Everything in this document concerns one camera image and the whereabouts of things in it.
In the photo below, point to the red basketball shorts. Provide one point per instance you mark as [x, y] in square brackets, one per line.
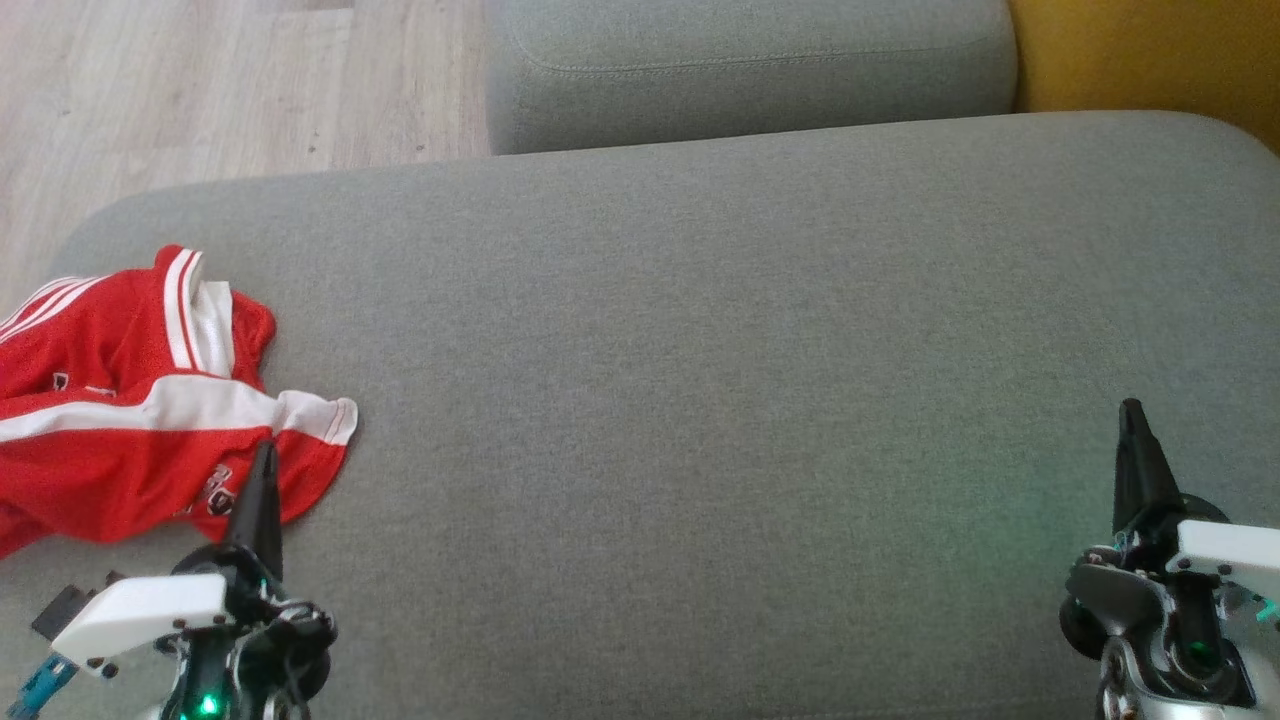
[100, 480]

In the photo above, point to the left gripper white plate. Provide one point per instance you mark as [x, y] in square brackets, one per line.
[140, 610]

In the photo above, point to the yellow sofa back cushion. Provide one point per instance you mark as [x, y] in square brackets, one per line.
[1150, 50]

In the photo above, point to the grey sofa seat cushion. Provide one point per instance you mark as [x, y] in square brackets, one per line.
[750, 70]

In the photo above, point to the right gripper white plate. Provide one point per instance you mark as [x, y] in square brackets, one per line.
[1230, 550]

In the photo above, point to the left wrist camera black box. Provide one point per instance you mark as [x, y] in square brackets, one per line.
[60, 612]

